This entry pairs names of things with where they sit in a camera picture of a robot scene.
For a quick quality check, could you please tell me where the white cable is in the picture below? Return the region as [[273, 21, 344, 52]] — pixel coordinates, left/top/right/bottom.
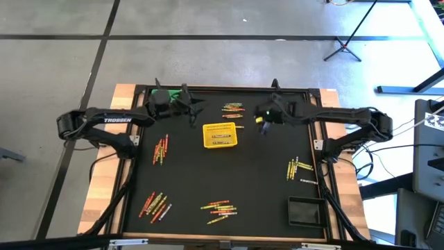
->
[[391, 106, 444, 138]]

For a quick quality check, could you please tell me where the grey floor object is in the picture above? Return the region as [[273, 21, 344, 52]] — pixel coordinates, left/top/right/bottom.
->
[[0, 147, 27, 163]]

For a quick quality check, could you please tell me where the long black cable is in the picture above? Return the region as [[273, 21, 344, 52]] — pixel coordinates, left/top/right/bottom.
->
[[360, 143, 444, 156]]

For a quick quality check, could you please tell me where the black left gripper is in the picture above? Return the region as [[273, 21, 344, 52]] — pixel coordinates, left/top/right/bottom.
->
[[166, 82, 206, 128]]

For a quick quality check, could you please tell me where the black plastic bin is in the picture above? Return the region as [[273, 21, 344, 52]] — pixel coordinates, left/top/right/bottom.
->
[[287, 195, 329, 229]]

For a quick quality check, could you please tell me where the blue black floor beam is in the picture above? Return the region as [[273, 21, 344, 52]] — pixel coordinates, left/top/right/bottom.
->
[[377, 67, 444, 96]]

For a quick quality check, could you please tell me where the silver metal bracket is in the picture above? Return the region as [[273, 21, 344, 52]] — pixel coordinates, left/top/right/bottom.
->
[[300, 242, 343, 250], [108, 237, 149, 248]]

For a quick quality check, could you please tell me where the black aluminium table frame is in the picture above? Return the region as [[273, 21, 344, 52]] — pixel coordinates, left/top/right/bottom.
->
[[105, 84, 348, 244]]

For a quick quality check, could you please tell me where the black tripod stand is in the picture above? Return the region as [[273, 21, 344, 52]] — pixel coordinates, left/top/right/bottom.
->
[[323, 0, 379, 63]]

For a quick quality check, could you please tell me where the green plastic basket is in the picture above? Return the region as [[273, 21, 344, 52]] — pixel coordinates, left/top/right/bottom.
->
[[151, 89, 184, 105]]

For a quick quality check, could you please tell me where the thin black cable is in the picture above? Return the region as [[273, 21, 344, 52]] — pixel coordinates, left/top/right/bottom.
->
[[88, 151, 121, 183]]

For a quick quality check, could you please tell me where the yellow plastic basket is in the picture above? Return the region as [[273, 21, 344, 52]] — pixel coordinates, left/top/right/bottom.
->
[[202, 122, 239, 150]]

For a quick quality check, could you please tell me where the grey equipment box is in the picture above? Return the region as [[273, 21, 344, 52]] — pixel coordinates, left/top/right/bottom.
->
[[394, 188, 444, 250]]

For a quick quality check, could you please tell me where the black cable conduit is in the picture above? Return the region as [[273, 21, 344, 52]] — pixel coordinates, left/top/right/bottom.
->
[[318, 166, 369, 243], [82, 180, 130, 237]]

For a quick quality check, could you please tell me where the grey equipment case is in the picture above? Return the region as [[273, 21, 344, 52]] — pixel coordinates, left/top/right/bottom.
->
[[412, 98, 444, 203]]

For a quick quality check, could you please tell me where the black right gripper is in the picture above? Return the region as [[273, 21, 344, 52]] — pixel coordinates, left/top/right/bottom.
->
[[255, 92, 296, 137]]

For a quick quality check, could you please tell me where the black rig bar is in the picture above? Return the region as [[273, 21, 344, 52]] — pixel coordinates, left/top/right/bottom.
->
[[0, 234, 123, 250]]

